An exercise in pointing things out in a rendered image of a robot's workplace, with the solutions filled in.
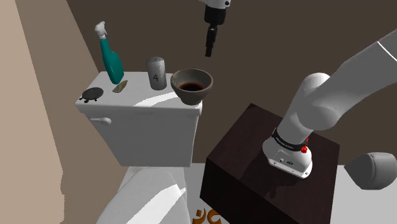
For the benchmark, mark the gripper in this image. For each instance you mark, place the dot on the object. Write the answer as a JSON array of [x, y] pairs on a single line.
[[215, 15]]

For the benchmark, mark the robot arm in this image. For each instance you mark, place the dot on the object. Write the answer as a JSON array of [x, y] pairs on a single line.
[[313, 108]]

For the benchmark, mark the dark brown bowl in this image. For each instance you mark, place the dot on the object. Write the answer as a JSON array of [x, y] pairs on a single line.
[[191, 91]]

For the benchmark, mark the grey cylinder candle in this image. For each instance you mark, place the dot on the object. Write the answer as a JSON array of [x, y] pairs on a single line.
[[156, 74]]

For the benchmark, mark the teal spray bottle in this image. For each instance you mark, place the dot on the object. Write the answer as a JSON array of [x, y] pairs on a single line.
[[111, 63]]

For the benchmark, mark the olive flat stone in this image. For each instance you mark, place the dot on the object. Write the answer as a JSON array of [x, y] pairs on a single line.
[[120, 87]]

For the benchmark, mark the white toilet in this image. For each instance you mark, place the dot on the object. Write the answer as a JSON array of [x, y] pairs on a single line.
[[149, 136]]

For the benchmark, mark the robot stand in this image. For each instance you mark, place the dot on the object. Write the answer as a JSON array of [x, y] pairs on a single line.
[[235, 161]]

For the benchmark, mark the black turtle figure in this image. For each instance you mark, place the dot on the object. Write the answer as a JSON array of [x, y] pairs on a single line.
[[92, 94]]

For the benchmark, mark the grey rounded object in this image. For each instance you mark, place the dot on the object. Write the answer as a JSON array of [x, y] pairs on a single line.
[[370, 170]]

